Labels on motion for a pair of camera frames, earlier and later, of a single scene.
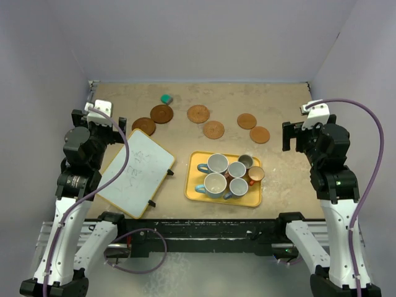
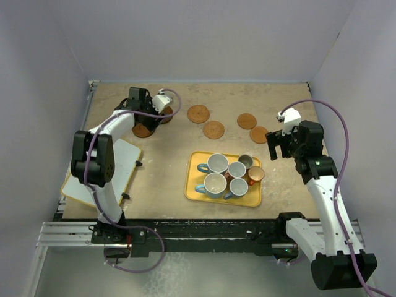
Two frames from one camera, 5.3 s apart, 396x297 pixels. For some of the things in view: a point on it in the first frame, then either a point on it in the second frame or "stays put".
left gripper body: [103, 132] to [148, 107]
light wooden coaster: [246, 120] stays put
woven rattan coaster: [198, 114] stays put
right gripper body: [305, 138] to [288, 143]
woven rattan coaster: [213, 129] stays put
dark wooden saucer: [161, 114] stays put
